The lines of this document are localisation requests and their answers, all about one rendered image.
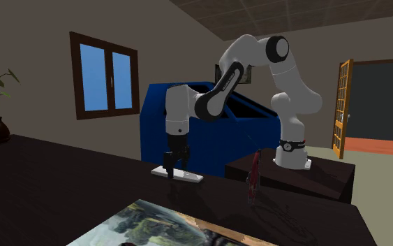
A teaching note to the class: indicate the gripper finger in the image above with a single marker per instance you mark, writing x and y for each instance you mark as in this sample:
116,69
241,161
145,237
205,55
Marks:
169,168
184,163

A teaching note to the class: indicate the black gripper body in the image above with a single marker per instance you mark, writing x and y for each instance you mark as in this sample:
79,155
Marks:
177,144

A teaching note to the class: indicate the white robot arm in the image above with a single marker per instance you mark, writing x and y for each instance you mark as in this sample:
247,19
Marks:
289,129

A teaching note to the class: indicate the flat white rectangular device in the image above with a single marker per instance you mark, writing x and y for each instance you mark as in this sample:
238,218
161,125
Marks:
192,176

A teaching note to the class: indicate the blue open bin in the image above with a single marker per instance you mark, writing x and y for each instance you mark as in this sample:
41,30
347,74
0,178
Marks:
216,146

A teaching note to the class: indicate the landscape painting print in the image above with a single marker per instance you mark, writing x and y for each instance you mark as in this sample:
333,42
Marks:
148,225

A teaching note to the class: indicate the upright red tool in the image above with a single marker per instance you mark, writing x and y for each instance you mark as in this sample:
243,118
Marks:
254,177

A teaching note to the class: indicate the brown framed window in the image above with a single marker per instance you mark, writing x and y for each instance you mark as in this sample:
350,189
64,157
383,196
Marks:
95,78

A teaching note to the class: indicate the dark robot stand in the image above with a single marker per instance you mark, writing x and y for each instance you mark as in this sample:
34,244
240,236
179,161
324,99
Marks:
329,180

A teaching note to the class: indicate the wooden glazed door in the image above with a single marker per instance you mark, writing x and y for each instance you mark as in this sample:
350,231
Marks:
340,109

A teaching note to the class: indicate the dark framed wall picture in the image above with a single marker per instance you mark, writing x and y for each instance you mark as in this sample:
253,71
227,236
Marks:
246,75

